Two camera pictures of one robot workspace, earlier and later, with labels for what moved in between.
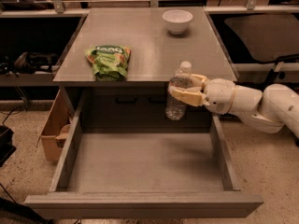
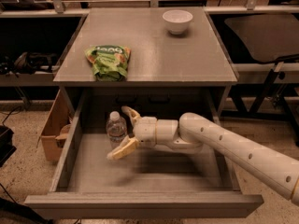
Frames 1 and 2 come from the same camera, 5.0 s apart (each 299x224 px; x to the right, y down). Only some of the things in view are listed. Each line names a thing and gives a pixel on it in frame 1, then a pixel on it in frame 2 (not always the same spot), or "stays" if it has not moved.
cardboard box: x=55 y=129 stays
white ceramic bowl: x=177 y=21 stays
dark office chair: x=268 y=36 stays
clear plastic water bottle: x=176 y=107 to x=116 y=128
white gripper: x=220 y=96 to x=146 y=130
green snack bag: x=109 y=63 stays
